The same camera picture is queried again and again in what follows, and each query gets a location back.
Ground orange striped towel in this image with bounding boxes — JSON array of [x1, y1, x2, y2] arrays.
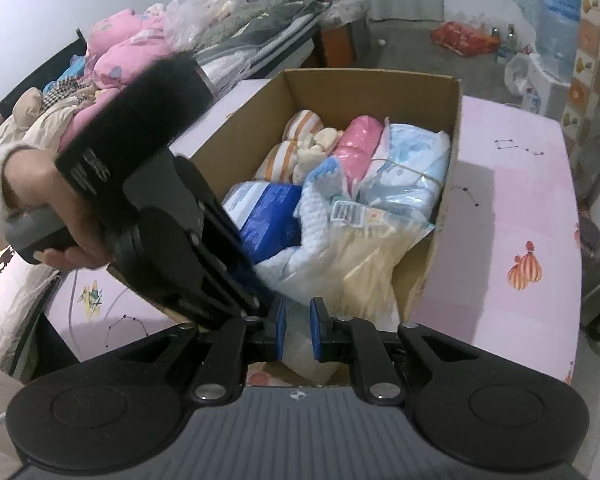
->
[[254, 111, 326, 183]]

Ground person's left hand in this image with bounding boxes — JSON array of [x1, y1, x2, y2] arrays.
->
[[2, 147, 113, 272]]

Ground pink quilt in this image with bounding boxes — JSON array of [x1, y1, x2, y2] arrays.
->
[[60, 7, 176, 151]]

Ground pink plastic packet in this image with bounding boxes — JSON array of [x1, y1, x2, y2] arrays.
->
[[335, 115, 385, 198]]

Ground white water dispenser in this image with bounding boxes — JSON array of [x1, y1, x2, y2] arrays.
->
[[522, 52, 573, 121]]

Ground blue white wet wipes pack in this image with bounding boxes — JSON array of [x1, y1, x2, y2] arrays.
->
[[222, 180, 303, 266]]

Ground white plastic bag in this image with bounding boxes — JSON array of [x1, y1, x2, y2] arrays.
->
[[504, 52, 538, 98]]

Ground blue water jug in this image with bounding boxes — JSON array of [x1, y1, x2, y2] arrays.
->
[[535, 0, 583, 86]]

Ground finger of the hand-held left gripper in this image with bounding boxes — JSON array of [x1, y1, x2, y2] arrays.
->
[[170, 199, 277, 332]]

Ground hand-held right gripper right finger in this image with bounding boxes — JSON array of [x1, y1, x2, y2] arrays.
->
[[310, 297, 483, 405]]

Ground cream cotton gloves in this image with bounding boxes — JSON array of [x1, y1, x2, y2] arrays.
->
[[292, 127, 345, 183]]

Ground brown wooden bed frame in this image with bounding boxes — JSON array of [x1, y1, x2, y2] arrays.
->
[[275, 0, 373, 68]]

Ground grey quilt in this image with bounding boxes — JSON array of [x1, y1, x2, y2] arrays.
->
[[195, 0, 331, 61]]

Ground flower patterned folded cloth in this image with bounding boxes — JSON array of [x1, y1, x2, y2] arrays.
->
[[560, 0, 600, 206]]

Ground white blue knitted cloth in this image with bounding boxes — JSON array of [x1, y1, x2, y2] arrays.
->
[[255, 157, 361, 291]]

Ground zip bag of beige pads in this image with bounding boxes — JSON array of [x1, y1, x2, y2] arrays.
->
[[260, 197, 437, 333]]

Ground light blue face mask pack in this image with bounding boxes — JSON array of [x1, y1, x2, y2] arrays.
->
[[350, 122, 451, 221]]

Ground plaid cloth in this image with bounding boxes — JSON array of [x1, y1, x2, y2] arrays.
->
[[42, 72, 98, 106]]

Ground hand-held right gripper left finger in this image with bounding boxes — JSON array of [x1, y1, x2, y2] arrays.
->
[[105, 297, 288, 404]]

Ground cardboard box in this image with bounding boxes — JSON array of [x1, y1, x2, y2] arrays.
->
[[107, 69, 465, 328]]

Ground beige plush cloth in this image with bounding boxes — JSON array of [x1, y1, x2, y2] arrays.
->
[[0, 87, 96, 153]]

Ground clear plastic bag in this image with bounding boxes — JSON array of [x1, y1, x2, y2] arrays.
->
[[165, 0, 251, 53]]

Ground orange plastic bag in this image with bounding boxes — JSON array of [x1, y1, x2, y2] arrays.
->
[[430, 21, 501, 56]]

